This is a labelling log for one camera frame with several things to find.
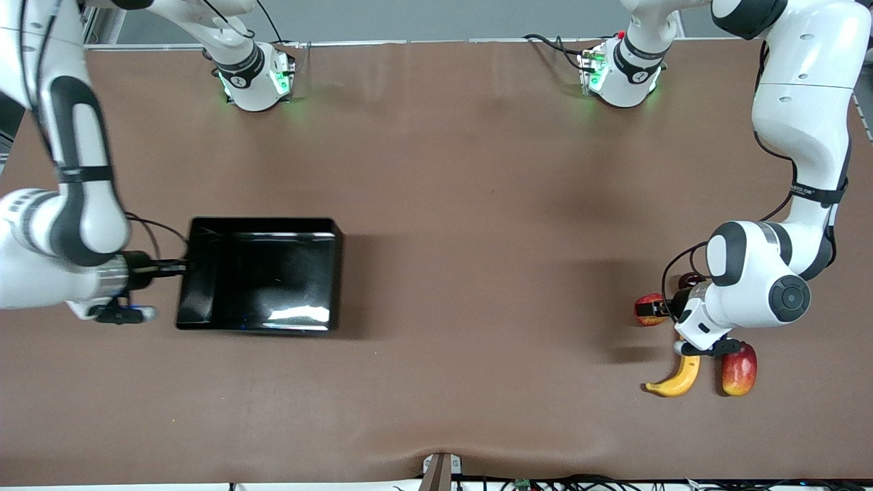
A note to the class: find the dark red plum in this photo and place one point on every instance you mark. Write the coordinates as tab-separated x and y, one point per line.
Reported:
689	279

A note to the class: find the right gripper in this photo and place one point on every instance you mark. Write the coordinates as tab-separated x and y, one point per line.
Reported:
138	264

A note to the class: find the red yellow apple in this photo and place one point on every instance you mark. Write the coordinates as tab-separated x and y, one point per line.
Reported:
644	312

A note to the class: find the brown table edge bracket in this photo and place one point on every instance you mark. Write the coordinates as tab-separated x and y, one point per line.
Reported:
436	474

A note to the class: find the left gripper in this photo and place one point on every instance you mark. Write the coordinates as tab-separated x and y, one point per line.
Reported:
680	301

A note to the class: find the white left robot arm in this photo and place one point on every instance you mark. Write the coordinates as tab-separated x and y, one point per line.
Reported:
798	102

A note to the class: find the silver table edge rail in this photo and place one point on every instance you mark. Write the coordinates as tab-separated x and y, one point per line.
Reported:
354	43

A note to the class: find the red yellow mango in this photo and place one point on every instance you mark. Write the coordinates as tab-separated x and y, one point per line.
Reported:
740	372

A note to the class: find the aluminium frame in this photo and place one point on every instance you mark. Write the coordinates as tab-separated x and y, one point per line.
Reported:
95	27

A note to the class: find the black plastic box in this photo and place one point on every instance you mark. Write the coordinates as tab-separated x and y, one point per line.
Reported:
259	273

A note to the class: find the yellow banana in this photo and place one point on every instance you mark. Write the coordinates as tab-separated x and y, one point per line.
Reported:
682	382

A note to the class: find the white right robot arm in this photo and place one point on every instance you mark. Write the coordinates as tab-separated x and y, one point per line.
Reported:
89	225

